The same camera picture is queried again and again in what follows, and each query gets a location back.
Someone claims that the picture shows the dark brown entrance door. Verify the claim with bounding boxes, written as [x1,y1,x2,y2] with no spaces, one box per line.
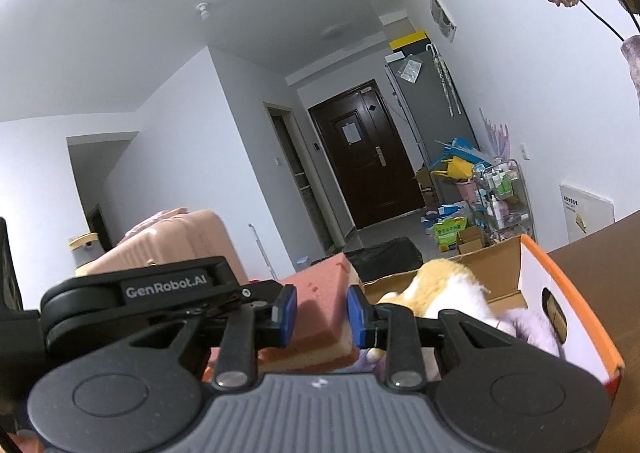
[307,79,426,230]

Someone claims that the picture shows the yellow and black box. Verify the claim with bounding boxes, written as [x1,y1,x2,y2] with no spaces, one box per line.
[390,30,430,54]

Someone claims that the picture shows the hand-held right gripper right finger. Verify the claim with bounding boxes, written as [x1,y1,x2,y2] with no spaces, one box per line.
[346,284,516,390]

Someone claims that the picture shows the mottled purple vase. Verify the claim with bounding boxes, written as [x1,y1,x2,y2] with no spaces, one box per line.
[620,35,640,104]

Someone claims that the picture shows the yellow bag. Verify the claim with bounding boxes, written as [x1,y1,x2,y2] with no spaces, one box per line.
[431,158,473,181]

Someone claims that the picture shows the brown cardboard carton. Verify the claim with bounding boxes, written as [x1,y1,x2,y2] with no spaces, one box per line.
[415,165,438,208]

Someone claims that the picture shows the cream bottle with grey band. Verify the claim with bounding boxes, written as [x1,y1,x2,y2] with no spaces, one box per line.
[68,232,103,268]

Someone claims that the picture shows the pink and yellow sponge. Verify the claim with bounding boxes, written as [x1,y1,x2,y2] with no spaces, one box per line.
[257,253,362,374]

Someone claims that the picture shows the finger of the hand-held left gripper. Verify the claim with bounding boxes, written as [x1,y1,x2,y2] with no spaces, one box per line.
[239,281,285,310]

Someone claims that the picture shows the cardboard box with orange rim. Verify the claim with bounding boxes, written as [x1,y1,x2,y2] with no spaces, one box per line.
[359,234,626,384]

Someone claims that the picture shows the light purple plush toy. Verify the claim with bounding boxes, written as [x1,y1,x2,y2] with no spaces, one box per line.
[360,310,563,381]

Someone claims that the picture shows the black bag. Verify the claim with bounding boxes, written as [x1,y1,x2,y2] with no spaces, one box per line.
[310,239,423,283]

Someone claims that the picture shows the small open cardboard box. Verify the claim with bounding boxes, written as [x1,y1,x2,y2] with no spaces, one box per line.
[456,225,486,255]

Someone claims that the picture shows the wire rack cart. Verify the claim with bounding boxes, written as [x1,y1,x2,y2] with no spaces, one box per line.
[472,159,536,244]

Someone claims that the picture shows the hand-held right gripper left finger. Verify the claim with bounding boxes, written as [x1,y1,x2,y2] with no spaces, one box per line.
[129,284,299,390]

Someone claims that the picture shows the white wall panel box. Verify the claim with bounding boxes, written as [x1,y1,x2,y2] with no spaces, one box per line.
[429,0,457,44]

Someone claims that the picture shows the pink ribbed suitcase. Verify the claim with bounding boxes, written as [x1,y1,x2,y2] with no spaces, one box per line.
[92,209,249,284]

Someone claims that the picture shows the green printed bag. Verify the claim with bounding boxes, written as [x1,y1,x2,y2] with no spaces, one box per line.
[432,216,468,254]

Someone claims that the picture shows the white board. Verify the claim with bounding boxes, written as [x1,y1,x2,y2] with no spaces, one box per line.
[560,183,615,241]

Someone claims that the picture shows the yellow and white plush toy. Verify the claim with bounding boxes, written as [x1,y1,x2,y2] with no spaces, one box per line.
[377,259,501,351]

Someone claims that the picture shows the purple feather decoration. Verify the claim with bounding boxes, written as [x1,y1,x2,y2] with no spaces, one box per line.
[479,107,511,164]

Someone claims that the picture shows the clear folded umbrella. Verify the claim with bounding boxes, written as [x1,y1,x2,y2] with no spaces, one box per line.
[431,44,463,118]

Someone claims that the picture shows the grey refrigerator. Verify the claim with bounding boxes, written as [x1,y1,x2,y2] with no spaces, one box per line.
[384,45,478,214]

